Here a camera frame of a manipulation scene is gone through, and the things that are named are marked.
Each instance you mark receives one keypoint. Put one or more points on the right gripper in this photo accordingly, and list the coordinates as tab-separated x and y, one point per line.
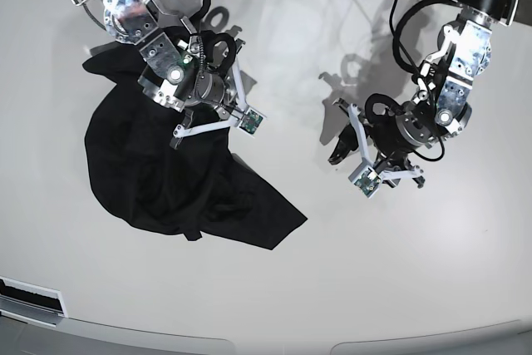
207	73

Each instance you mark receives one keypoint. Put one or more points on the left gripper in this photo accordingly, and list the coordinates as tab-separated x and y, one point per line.
396	130

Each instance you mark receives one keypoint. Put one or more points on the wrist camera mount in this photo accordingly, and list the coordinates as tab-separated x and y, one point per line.
204	119
373	172

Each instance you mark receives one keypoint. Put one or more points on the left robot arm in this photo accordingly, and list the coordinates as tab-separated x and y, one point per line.
444	79

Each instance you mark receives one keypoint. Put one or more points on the black t-shirt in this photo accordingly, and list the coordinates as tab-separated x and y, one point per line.
196	188

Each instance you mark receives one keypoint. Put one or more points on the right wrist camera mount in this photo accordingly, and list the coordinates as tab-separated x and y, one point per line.
204	119

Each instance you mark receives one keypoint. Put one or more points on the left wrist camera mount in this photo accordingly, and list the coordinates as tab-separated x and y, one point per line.
373	172

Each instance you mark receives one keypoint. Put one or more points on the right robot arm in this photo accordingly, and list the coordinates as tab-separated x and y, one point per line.
154	31

